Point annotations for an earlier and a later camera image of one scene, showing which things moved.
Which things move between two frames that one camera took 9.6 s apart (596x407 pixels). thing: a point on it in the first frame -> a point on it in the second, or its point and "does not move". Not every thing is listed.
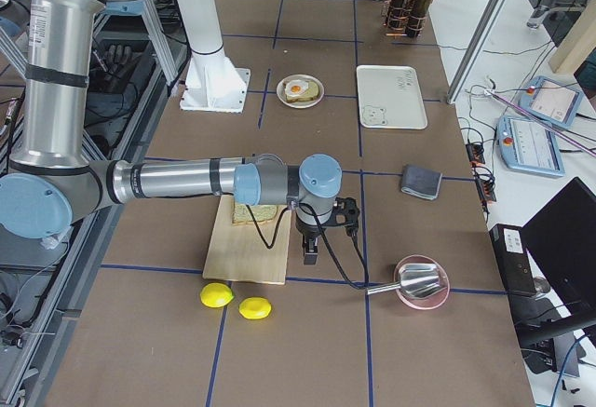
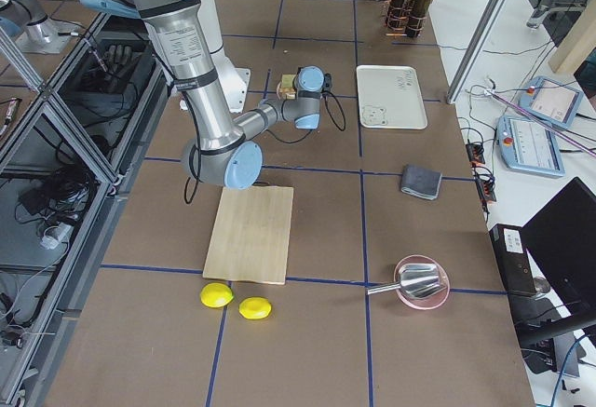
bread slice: x=261 y=212 -> x=289 y=92
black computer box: x=510 y=246 does not move
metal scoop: x=416 y=280 does not move
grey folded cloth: x=420 y=183 does not move
